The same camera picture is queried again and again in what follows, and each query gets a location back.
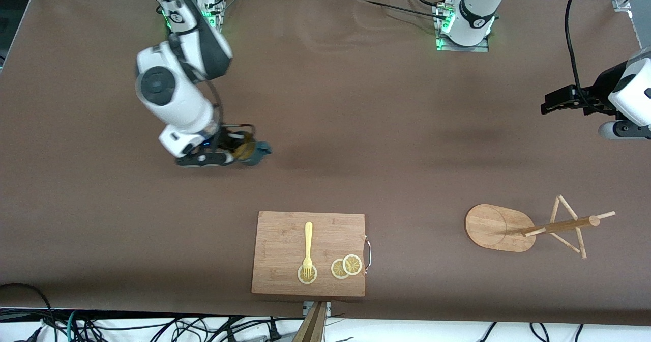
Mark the bamboo cutting board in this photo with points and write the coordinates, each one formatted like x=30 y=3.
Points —
x=279 y=250

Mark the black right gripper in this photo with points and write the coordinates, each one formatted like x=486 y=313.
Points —
x=230 y=139

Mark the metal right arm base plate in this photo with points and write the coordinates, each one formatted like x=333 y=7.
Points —
x=217 y=16

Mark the wooden mug rack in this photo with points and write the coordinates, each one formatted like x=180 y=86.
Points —
x=493 y=227

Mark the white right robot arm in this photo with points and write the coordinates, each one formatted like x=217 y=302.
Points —
x=168 y=87

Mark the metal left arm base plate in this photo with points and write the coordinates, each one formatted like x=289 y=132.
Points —
x=480 y=48

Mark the yellow plastic fork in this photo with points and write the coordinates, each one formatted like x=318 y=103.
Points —
x=308 y=240

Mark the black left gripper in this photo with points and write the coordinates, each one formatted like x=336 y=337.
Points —
x=599 y=93

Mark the wooden post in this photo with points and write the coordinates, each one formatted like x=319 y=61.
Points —
x=311 y=329

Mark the teal ribbed mug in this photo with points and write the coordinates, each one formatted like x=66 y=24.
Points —
x=253 y=160

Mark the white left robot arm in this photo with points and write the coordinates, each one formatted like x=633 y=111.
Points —
x=475 y=11

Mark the metal bracket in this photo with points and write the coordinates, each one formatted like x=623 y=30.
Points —
x=306 y=309

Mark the brown table cover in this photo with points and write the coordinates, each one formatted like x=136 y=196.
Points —
x=325 y=103

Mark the lemon slice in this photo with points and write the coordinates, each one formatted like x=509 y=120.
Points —
x=313 y=279
x=336 y=269
x=352 y=264

